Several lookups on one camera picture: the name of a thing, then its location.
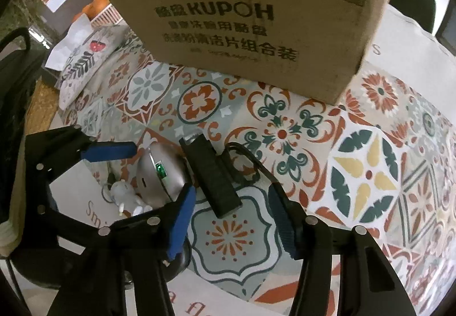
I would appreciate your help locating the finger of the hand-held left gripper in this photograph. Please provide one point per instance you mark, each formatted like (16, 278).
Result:
(71, 221)
(107, 153)

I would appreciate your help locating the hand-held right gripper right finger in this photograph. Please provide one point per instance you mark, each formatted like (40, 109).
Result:
(281, 223)

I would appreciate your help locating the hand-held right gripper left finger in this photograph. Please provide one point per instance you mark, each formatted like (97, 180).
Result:
(181, 223)

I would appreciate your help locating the silver mouse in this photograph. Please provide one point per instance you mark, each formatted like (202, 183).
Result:
(156, 173)

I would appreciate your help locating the brown cardboard box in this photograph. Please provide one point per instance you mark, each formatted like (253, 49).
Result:
(256, 16)

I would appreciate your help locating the yellow woven box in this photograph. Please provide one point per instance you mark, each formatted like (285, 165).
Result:
(42, 106)

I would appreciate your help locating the floral tissue box cover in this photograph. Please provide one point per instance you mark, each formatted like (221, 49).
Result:
(85, 63)

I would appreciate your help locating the tile pattern tablecloth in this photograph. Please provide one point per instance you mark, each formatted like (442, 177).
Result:
(285, 130)

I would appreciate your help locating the white fruit basket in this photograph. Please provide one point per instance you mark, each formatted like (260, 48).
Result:
(107, 16)

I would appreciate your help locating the orange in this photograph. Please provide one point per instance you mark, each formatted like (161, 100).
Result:
(99, 2)
(84, 11)

